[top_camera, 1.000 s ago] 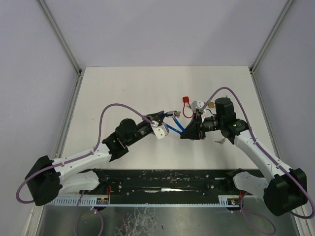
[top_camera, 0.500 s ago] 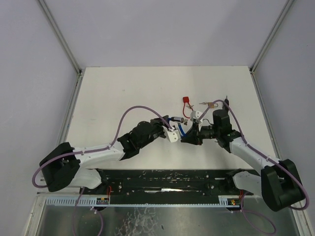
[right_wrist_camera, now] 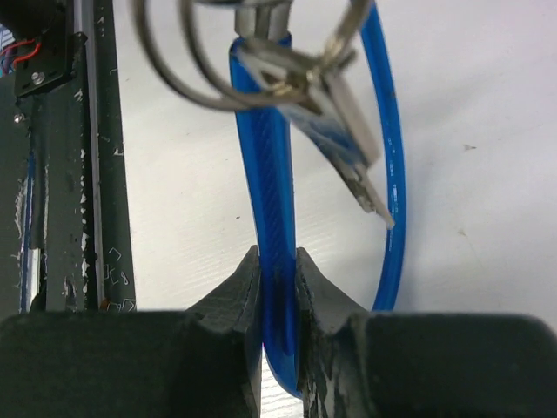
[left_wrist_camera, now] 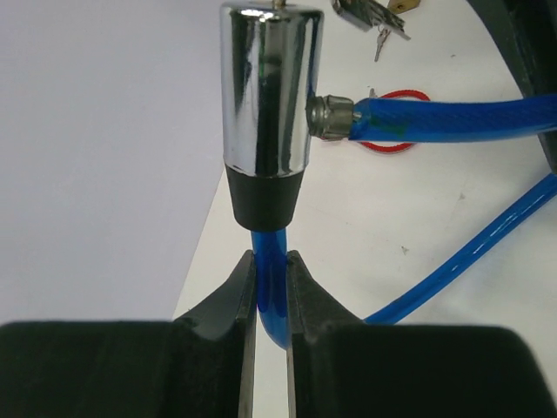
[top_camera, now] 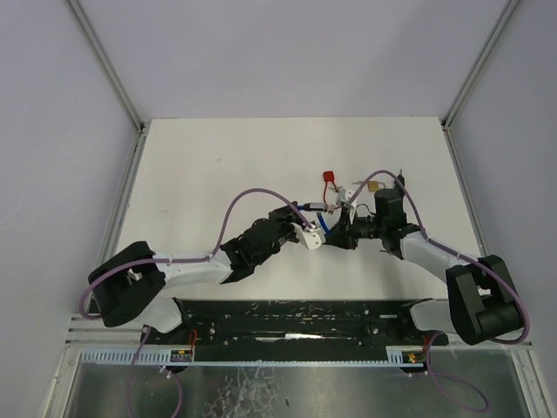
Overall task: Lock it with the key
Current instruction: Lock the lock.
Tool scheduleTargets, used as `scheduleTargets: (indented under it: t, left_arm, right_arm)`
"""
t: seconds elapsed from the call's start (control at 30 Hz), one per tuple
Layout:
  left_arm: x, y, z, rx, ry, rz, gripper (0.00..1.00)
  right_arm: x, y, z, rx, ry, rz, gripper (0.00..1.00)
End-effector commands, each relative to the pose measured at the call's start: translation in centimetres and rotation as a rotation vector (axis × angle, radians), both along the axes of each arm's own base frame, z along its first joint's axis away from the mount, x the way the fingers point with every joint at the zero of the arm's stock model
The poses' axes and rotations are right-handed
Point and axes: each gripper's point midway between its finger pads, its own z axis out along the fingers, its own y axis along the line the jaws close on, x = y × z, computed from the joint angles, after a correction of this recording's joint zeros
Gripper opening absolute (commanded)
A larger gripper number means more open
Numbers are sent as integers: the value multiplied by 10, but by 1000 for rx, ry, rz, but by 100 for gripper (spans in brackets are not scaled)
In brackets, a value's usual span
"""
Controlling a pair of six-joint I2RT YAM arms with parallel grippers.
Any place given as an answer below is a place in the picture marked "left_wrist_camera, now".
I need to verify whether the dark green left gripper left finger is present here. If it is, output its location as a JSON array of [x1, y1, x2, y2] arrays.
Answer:
[[1, 252, 257, 417]]

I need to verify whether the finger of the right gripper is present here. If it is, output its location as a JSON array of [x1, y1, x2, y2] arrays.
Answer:
[[465, 0, 557, 175]]

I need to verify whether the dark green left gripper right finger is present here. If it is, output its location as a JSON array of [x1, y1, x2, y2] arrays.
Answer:
[[286, 251, 551, 417]]

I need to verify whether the black padlock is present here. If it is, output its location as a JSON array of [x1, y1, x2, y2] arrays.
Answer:
[[331, 0, 411, 40]]

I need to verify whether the red cable padlock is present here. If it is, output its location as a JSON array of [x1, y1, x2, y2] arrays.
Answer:
[[360, 89, 430, 155]]

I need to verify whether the blue cable lock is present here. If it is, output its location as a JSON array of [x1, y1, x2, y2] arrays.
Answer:
[[220, 1, 534, 347]]

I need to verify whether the small brass padlock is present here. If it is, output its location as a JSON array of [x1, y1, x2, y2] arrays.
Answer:
[[387, 0, 421, 15]]

